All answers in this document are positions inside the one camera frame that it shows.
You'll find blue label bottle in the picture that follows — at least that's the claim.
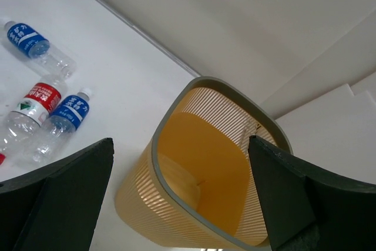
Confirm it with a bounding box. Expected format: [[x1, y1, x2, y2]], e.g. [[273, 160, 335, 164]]
[[30, 88, 93, 165], [1, 20, 77, 79]]

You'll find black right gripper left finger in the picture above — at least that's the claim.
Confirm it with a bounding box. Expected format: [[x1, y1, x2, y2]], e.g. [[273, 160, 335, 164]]
[[1, 138, 114, 250]]

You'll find red label plastic bottle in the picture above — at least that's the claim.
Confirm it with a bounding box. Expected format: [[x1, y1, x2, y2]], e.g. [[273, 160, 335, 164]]
[[1, 75, 68, 162]]

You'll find yellow mesh waste bin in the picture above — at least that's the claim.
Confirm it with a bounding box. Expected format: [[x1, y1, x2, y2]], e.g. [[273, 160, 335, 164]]
[[115, 76, 291, 250]]

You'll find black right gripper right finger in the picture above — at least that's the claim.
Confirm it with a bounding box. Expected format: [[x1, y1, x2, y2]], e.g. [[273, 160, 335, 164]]
[[248, 135, 375, 250]]

